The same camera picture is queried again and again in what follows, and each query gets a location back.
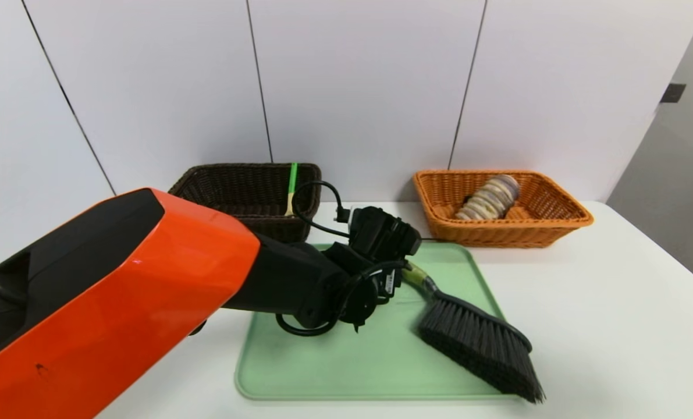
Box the black brush with green handle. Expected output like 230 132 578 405
401 262 545 403

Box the dark brown wicker basket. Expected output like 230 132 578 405
169 163 322 244

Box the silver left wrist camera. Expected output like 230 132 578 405
349 207 422 262

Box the yellow pasta spoon green handle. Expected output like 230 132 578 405
285 162 298 217

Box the orange wicker basket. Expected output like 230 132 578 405
413 170 593 249

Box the light green plastic tray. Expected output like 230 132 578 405
235 243 524 401

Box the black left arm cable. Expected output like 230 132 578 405
275 180 408 337

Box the swirled purple bread roll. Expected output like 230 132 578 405
454 175 520 221

